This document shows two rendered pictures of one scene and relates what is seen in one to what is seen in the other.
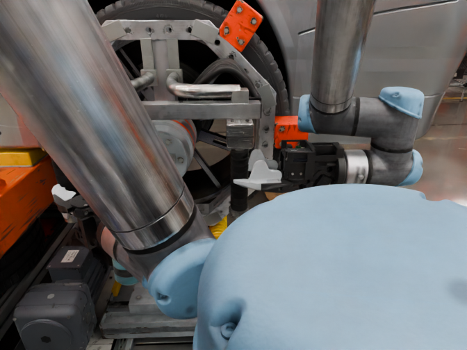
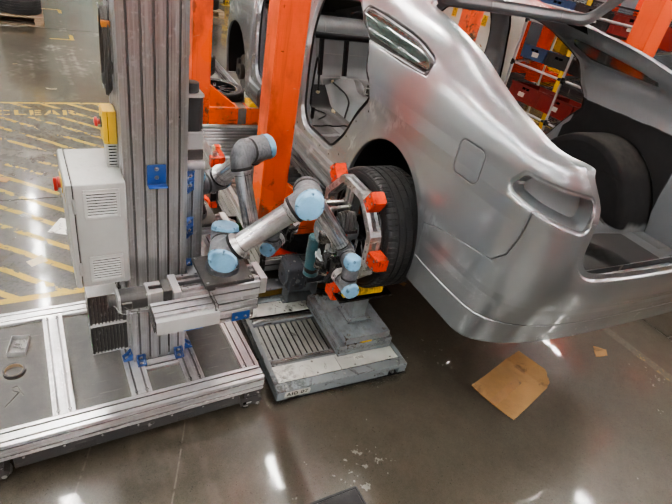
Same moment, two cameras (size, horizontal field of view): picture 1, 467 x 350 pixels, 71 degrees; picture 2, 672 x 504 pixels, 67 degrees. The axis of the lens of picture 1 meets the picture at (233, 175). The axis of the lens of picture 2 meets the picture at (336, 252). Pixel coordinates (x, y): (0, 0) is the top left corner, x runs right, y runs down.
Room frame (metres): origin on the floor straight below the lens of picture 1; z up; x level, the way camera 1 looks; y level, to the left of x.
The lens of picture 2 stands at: (-0.37, -1.89, 2.16)
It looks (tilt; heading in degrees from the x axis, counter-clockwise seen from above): 32 degrees down; 61
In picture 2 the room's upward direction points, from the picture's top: 12 degrees clockwise
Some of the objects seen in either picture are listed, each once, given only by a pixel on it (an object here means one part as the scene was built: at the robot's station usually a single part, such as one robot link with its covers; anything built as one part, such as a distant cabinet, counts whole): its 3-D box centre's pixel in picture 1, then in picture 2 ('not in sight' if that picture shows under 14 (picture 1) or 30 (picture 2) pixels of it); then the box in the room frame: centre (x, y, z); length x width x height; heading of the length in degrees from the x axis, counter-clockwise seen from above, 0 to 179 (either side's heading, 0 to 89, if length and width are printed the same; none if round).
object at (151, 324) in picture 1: (178, 291); (347, 319); (0.98, 0.22, 0.13); 0.50 x 0.36 x 0.10; 92
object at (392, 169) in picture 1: (387, 166); (347, 285); (0.60, -0.31, 0.85); 0.11 x 0.08 x 0.09; 92
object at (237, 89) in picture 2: not in sight; (213, 96); (0.85, 3.82, 0.39); 0.66 x 0.66 x 0.24
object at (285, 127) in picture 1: (288, 132); (376, 261); (0.83, -0.15, 0.85); 0.09 x 0.08 x 0.07; 92
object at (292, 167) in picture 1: (309, 165); (332, 264); (0.59, -0.15, 0.86); 0.12 x 0.08 x 0.09; 92
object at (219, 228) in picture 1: (218, 221); (361, 289); (0.92, 0.05, 0.51); 0.29 x 0.06 x 0.06; 2
